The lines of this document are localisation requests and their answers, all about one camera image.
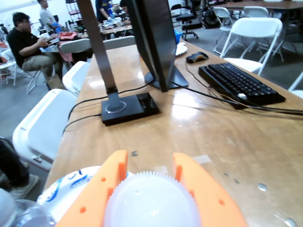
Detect standing man grey shirt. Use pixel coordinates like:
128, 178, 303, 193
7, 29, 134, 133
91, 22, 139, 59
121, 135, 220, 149
37, 0, 59, 36

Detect clear tape strip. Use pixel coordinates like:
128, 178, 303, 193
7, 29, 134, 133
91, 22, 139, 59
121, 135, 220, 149
191, 155, 212, 165
153, 165, 169, 174

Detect cluttered work table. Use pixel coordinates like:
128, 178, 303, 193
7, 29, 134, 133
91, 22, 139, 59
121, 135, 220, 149
39, 14, 133, 41

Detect black round fan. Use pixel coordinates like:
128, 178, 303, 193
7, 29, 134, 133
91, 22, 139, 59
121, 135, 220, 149
203, 8, 223, 29

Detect vitaminwater bottle white cap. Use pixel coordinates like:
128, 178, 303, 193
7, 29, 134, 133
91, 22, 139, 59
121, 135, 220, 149
0, 188, 56, 227

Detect paper plate blue swirl pattern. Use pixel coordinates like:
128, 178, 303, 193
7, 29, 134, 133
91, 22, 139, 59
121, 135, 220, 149
36, 165, 135, 224

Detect black lamp cable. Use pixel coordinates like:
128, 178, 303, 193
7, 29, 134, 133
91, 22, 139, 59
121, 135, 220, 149
68, 82, 152, 120
62, 113, 103, 133

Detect red bag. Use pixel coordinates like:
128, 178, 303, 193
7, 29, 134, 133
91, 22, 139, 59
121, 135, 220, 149
58, 31, 79, 63

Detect black computer monitor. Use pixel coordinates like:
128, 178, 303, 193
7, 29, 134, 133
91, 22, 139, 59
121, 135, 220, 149
127, 0, 189, 93

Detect black and grey mouse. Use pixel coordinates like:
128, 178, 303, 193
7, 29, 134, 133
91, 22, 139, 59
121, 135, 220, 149
186, 51, 209, 64

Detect white plate with napkins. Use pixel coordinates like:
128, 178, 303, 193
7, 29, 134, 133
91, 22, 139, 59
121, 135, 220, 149
175, 43, 188, 58

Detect seated man black shirt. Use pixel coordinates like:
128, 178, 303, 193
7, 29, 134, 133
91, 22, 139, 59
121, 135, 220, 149
6, 11, 64, 90

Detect person with dark hair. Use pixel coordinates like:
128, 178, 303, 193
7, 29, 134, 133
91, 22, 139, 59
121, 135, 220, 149
119, 0, 134, 26

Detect black keyboard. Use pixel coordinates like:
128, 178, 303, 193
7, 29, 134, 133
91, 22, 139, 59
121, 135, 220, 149
198, 62, 287, 106

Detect black office chair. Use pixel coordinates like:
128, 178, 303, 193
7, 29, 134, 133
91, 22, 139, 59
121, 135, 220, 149
175, 4, 200, 41

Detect clear water bottle ribbed cap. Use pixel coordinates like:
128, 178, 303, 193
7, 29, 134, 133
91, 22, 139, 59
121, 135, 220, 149
103, 170, 202, 227

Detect person in navy shirt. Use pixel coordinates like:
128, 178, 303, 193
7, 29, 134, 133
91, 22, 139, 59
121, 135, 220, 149
95, 0, 112, 23

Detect thick black cable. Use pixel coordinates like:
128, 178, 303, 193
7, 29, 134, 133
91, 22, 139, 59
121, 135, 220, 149
170, 79, 303, 116

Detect brown folding table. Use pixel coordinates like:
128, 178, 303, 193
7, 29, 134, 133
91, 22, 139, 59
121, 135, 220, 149
213, 0, 303, 15

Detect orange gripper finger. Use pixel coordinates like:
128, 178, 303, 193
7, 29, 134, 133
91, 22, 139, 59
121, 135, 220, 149
55, 150, 129, 227
172, 152, 248, 227

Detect thin mouse cable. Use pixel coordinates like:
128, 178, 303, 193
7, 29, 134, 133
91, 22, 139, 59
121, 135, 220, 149
185, 61, 240, 105

